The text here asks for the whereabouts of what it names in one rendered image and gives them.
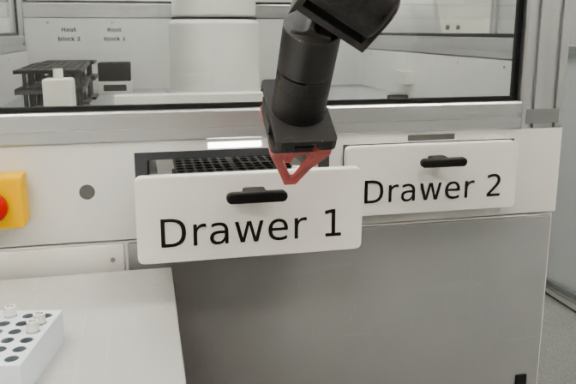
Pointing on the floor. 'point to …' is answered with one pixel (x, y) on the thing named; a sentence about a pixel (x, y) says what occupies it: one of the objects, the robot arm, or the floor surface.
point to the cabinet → (351, 303)
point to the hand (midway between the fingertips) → (288, 168)
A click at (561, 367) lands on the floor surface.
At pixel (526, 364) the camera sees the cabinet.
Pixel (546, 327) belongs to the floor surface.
